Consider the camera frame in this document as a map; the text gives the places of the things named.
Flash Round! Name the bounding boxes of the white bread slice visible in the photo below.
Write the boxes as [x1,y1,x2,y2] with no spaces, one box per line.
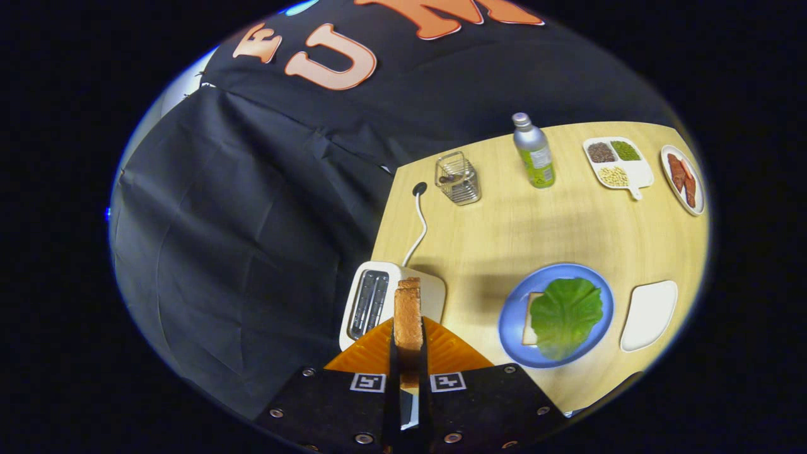
[521,291,547,347]

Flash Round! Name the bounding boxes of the white divided dish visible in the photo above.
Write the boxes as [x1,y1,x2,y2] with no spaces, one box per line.
[583,137,655,201]

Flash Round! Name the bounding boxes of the toasted bread slice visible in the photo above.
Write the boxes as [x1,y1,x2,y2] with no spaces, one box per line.
[393,277,424,388]

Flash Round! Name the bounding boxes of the white oval plate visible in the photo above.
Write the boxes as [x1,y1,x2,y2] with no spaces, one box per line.
[660,145,705,217]

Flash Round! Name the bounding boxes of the green lettuce leaf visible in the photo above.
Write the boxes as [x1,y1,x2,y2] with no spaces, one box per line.
[530,277,604,361]

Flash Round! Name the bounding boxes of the white square plate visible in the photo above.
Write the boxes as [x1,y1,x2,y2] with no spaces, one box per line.
[620,280,678,352]

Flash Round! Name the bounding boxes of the white toaster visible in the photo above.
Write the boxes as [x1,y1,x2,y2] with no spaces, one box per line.
[339,260,447,431]

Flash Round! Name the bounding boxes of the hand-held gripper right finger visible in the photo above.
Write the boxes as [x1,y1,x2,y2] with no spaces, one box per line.
[417,317,571,454]

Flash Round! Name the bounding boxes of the blue plate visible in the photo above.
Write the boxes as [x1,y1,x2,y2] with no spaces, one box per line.
[498,263,615,369]

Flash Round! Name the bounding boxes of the white toaster cable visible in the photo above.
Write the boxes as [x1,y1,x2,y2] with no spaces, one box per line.
[402,189,429,267]

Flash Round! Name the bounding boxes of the silver bottle green label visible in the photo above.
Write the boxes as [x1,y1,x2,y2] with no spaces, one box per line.
[511,112,556,189]

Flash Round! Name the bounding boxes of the metal wire basket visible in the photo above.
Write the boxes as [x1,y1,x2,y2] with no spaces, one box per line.
[434,151,482,206]

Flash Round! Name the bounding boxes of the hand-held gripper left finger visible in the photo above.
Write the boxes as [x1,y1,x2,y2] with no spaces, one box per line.
[252,317,404,454]

